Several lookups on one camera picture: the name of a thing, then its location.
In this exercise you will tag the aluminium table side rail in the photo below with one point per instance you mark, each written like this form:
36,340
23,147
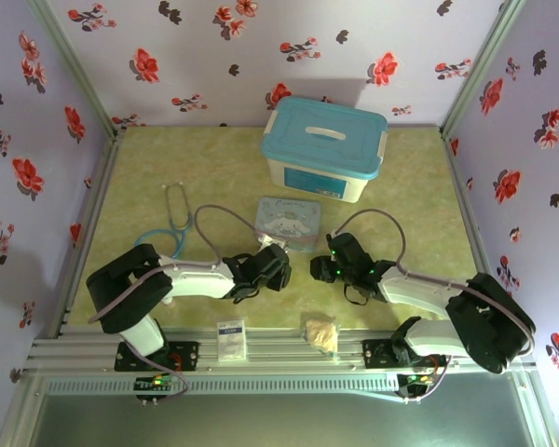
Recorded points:
93,209
470,223

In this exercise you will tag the clear bag with beige contents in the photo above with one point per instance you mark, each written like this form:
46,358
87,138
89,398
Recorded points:
321,335

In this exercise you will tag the blue cartoon tin box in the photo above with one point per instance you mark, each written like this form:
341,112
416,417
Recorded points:
289,221

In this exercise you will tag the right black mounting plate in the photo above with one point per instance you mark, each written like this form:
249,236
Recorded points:
377,354

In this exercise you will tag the left green circuit board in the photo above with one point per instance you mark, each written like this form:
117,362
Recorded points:
154,383

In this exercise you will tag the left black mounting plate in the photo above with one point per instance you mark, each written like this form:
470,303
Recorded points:
188,356

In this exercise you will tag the blue stethoscope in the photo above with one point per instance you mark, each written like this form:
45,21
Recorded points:
179,223

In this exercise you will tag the aluminium frame post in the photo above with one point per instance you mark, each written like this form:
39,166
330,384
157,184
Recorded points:
79,70
482,65

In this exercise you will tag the white box with blue lid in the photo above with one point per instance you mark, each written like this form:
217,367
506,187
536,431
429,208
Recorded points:
323,144

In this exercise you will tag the small white packet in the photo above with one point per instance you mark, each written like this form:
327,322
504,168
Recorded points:
231,340

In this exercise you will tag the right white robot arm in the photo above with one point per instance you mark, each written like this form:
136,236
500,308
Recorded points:
419,288

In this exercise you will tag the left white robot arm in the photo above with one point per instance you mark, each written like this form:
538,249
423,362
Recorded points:
191,279

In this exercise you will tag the black mounting plate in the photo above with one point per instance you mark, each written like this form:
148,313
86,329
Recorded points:
188,356
377,354

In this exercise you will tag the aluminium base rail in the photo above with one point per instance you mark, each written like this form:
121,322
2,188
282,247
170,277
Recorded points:
279,354

